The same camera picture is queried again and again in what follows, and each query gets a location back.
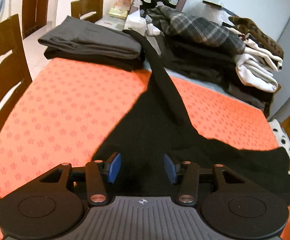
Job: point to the wooden chair far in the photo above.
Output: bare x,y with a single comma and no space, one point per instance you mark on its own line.
88,10

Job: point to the white tissue box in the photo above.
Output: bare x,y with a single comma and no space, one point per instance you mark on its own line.
135,22

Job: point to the dark clothes pile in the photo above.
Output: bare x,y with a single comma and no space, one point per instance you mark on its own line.
210,64

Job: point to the black garment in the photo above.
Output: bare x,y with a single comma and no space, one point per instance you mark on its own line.
158,123

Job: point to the white folded garment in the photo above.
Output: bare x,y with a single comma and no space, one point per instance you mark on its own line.
255,67

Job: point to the dalmatian spotted cushion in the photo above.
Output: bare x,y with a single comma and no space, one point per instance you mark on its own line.
280,135

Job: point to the brown patterned garment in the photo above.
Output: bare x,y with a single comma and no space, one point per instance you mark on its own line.
247,26

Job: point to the orange patterned table cloth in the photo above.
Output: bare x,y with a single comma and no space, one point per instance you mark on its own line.
71,107

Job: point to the folded dark grey clothes stack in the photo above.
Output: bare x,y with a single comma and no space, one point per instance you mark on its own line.
84,41

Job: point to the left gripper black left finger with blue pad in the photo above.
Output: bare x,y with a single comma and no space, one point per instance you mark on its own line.
92,181

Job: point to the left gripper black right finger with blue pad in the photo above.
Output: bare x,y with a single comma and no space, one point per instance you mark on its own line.
190,180

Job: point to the brown wooden door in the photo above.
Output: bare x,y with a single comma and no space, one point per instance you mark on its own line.
34,16

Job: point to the yellow box with toy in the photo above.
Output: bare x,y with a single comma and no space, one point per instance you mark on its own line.
120,9

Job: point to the wooden chair near left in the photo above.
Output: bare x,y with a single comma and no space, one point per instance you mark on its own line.
14,72

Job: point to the grey plaid garment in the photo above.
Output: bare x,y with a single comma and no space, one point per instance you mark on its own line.
174,23

